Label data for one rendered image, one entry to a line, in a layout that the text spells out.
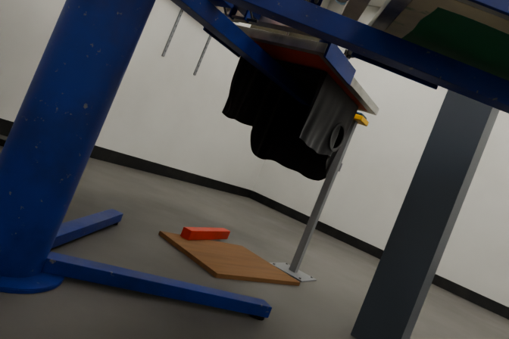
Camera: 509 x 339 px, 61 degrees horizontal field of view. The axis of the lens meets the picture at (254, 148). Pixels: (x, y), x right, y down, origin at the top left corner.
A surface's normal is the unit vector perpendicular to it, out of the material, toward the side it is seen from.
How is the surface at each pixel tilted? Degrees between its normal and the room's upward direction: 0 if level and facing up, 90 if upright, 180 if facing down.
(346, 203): 90
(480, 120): 90
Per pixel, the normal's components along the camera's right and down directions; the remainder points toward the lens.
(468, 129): -0.52, -0.24
